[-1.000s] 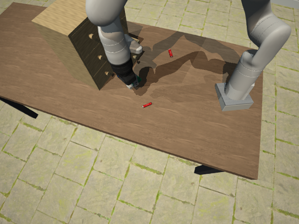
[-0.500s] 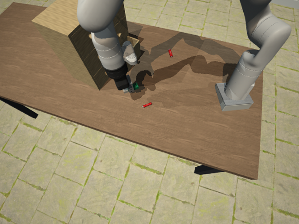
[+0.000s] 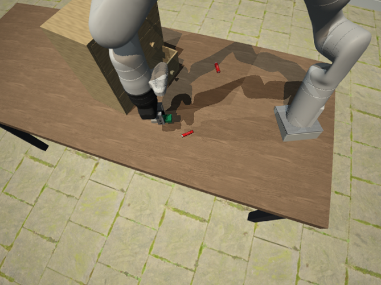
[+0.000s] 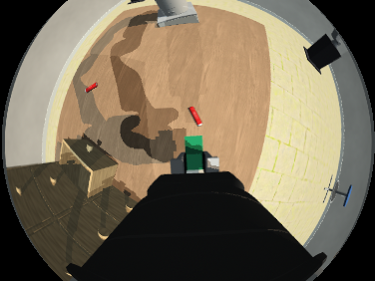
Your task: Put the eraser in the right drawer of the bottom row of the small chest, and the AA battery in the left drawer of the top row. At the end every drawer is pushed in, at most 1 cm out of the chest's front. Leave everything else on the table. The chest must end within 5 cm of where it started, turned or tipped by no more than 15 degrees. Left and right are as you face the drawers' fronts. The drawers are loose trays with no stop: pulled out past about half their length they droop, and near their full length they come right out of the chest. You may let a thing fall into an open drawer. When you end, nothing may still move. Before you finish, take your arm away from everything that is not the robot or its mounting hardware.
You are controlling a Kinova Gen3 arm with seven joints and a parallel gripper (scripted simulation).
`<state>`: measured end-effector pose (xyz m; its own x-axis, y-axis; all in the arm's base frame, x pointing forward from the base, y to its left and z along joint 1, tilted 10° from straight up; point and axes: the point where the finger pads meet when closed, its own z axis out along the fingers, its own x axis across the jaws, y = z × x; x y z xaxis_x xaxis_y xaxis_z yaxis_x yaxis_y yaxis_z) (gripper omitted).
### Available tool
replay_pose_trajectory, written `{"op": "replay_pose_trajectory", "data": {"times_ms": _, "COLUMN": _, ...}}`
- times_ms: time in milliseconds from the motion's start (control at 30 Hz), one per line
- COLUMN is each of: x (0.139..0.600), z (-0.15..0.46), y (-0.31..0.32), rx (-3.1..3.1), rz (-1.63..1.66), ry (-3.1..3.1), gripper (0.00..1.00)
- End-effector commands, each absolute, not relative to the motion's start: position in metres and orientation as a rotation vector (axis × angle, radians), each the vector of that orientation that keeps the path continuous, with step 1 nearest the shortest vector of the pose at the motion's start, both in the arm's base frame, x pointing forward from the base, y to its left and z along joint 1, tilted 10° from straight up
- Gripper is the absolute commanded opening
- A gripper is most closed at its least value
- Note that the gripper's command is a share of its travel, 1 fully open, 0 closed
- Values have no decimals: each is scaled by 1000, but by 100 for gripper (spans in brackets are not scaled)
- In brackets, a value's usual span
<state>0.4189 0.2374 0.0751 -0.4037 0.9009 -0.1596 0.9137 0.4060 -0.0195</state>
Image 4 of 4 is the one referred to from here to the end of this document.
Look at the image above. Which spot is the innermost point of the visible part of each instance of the small wooden chest of drawers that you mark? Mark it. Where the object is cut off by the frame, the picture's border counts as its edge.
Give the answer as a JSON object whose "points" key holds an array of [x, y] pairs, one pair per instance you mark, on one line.
{"points": [[64, 214]]}

